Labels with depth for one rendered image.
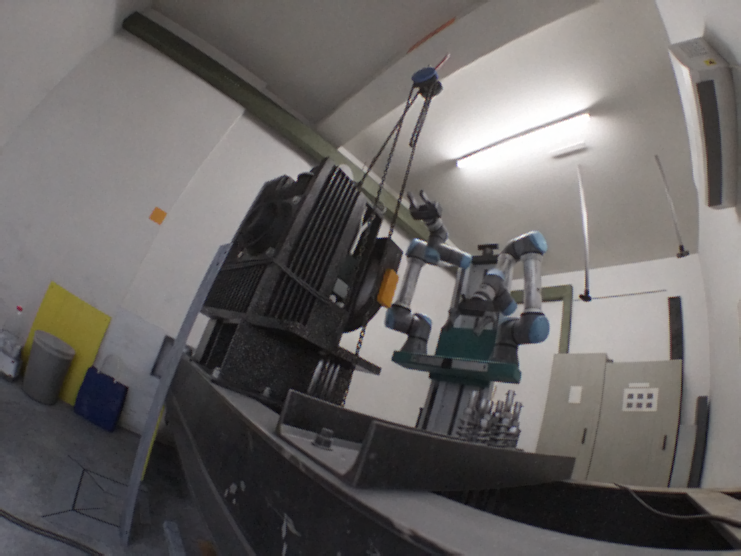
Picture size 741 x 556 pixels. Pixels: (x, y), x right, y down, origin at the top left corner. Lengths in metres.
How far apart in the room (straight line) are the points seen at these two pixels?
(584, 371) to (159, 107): 4.39
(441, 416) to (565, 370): 2.06
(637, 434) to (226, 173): 4.09
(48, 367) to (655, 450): 4.31
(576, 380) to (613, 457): 0.90
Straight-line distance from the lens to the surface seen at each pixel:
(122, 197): 2.37
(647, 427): 3.34
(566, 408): 3.48
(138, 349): 2.23
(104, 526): 1.26
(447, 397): 1.78
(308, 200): 1.24
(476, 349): 1.69
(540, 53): 2.33
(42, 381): 2.06
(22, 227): 2.48
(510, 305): 1.34
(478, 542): 0.28
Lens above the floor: 0.74
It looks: 22 degrees up
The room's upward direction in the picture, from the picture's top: 19 degrees clockwise
